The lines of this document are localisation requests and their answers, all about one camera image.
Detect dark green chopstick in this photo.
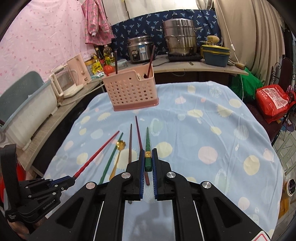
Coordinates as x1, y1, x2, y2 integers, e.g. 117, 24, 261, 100
145, 127, 152, 172

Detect maroon chopstick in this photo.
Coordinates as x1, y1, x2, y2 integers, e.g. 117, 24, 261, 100
135, 116, 150, 186

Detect brown chopstick gold band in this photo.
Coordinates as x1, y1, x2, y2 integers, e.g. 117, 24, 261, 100
128, 123, 133, 204

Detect gold flower spoon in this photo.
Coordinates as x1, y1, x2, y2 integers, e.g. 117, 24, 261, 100
109, 140, 126, 181

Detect green chopstick gold band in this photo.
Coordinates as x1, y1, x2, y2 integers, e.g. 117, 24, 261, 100
99, 144, 117, 184

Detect dark red chopstick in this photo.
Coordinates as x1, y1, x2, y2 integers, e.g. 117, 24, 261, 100
146, 45, 156, 78

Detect blue patterned tablecloth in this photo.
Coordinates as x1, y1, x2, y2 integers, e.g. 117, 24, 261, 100
45, 82, 283, 236

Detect pink perforated utensil holder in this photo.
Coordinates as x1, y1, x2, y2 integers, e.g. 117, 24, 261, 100
102, 65, 159, 111

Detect red tomato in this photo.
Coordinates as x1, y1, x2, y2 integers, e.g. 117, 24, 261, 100
104, 65, 115, 75

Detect clear food container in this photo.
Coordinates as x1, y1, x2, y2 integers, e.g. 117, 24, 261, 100
112, 59, 127, 70

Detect glass electric kettle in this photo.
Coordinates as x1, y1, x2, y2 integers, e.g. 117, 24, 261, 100
49, 65, 84, 99

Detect pink kettle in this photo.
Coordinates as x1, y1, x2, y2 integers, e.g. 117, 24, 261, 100
66, 53, 91, 85

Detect silver rice cooker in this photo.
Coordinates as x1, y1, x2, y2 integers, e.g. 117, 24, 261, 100
127, 35, 154, 64

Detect cooking oil bottle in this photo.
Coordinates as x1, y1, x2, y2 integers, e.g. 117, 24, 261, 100
103, 45, 112, 65

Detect blue yellow stacked bowls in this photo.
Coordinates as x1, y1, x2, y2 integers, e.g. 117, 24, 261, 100
201, 45, 230, 67

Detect green plastic bag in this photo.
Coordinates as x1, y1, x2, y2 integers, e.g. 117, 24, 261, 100
230, 67, 263, 101

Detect stainless steel steamer pot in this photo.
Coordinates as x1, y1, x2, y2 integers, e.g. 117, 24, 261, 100
162, 18, 201, 56

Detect red plastic bag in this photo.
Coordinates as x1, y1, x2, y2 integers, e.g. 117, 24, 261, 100
255, 84, 295, 124

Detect pink floral garment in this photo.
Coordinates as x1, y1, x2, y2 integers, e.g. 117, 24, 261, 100
81, 0, 114, 46

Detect pink floral sheet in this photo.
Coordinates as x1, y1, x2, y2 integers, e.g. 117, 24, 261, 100
1, 1, 94, 93

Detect navy floral cloth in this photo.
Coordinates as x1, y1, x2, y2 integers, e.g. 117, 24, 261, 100
111, 9, 222, 60

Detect beige curtain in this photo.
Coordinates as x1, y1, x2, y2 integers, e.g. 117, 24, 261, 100
214, 1, 285, 85

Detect white power cable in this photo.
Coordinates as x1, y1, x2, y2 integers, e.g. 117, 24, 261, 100
217, 0, 246, 100

